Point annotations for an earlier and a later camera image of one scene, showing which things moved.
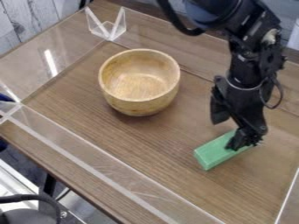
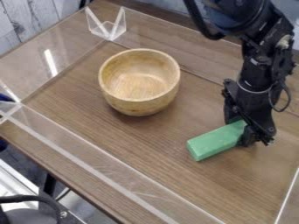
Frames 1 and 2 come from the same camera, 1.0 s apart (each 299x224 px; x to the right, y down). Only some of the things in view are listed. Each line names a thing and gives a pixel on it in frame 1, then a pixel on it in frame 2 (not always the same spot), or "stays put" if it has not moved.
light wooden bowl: x=138 y=80 stays put
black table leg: x=50 y=185 stays put
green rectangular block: x=214 y=153 -> x=215 y=141
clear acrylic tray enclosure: x=106 y=114 stays put
